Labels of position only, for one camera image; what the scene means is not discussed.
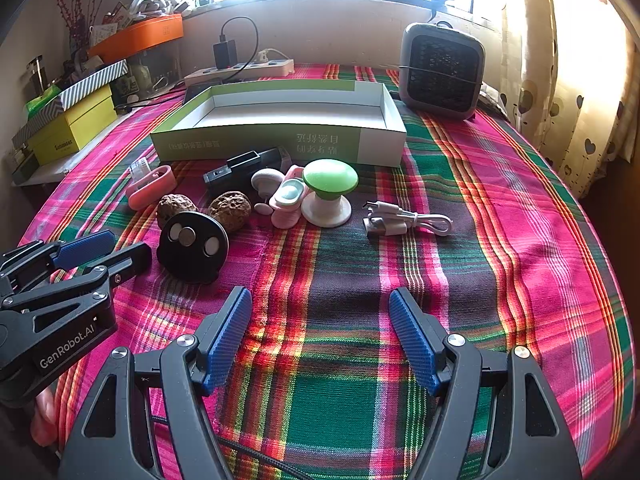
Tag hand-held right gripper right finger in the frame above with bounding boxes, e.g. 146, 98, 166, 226
388, 287, 583, 480

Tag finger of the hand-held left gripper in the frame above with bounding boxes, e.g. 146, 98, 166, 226
0, 242, 153, 318
0, 230, 117, 291

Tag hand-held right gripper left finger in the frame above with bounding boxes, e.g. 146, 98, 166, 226
59, 286, 253, 480

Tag black disc with metal buttons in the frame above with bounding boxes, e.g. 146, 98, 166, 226
157, 211, 230, 281

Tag brown walnut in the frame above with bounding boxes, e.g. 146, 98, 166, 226
157, 193, 187, 228
208, 190, 246, 233

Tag pink oblong case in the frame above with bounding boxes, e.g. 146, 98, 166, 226
126, 159, 177, 211

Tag white usb cable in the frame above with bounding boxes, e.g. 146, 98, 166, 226
364, 201, 453, 239

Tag black rectangular device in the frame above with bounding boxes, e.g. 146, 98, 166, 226
202, 147, 286, 193

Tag pink case with teal cup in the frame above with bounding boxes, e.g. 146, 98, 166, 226
269, 165, 307, 228

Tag white mushroom knob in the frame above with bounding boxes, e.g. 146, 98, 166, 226
251, 169, 286, 216

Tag green mushroom knob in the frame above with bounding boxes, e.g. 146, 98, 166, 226
301, 158, 360, 227

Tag green and white cardboard tray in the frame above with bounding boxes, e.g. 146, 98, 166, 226
150, 79, 408, 168

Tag person's left hand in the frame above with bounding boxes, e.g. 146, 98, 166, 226
30, 389, 59, 447

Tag plaid blanket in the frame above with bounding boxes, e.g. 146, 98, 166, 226
17, 62, 631, 480

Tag yellow box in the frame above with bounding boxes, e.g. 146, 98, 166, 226
27, 84, 118, 166

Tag green tissue pack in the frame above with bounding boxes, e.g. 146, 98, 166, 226
25, 85, 63, 113

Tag striped box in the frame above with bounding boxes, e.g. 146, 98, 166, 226
11, 59, 129, 146

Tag glass tank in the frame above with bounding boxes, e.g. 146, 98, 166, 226
127, 42, 183, 96

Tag orange box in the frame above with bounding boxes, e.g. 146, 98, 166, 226
89, 14, 184, 65

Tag black charger adapter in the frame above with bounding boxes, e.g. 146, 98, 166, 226
213, 40, 238, 68

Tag white power strip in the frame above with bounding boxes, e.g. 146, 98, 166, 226
184, 59, 295, 88

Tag dried red branches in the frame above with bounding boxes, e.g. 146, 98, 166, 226
65, 0, 93, 53

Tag grey space heater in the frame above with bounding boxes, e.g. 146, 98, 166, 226
400, 22, 485, 121

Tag heart print curtain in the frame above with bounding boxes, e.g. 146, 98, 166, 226
500, 0, 631, 201

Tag black charger cable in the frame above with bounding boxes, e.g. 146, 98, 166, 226
220, 16, 260, 83

